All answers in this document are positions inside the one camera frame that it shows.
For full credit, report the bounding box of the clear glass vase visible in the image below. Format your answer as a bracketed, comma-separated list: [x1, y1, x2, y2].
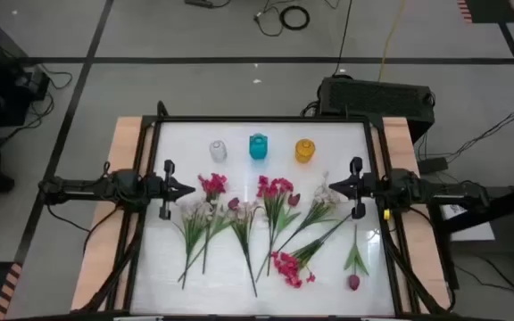
[209, 139, 228, 163]

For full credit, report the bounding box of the hanging black cable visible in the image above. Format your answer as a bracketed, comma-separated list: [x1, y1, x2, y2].
[331, 0, 354, 77]

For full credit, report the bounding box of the white artificial flower bunch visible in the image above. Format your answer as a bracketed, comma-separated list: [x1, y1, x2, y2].
[174, 200, 213, 290]
[277, 171, 343, 253]
[228, 200, 265, 299]

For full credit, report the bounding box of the pink artificial flower bunch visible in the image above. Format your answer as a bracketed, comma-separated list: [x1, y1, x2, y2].
[269, 213, 352, 290]
[255, 175, 294, 277]
[197, 172, 230, 275]

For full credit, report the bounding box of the hanging yellow cable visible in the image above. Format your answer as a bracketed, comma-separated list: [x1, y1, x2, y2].
[377, 0, 408, 83]

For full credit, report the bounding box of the black cable coil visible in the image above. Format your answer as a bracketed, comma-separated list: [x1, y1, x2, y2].
[278, 4, 311, 31]

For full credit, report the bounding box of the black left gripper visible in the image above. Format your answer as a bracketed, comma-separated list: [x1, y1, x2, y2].
[147, 159, 197, 221]

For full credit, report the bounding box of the wooden table board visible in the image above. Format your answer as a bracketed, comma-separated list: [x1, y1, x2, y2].
[70, 116, 452, 313]

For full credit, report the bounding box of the black side stand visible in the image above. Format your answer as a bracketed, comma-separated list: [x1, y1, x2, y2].
[426, 177, 514, 295]

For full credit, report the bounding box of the black aluminium rig frame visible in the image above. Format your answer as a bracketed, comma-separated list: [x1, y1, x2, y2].
[78, 100, 457, 321]

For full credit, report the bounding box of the teal glass vase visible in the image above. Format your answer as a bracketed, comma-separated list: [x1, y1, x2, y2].
[248, 132, 269, 161]

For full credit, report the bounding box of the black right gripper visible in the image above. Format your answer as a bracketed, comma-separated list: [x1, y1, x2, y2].
[327, 156, 381, 219]

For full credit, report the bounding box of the black power adapter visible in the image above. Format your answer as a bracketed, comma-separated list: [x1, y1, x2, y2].
[417, 156, 449, 176]

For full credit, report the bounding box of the white printed sign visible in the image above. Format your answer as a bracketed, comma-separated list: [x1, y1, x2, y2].
[437, 202, 497, 243]

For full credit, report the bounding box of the black computer case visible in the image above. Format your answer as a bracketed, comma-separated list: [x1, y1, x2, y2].
[318, 76, 436, 144]

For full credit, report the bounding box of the yellow glass vase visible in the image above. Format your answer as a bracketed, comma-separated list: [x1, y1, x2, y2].
[294, 137, 317, 164]

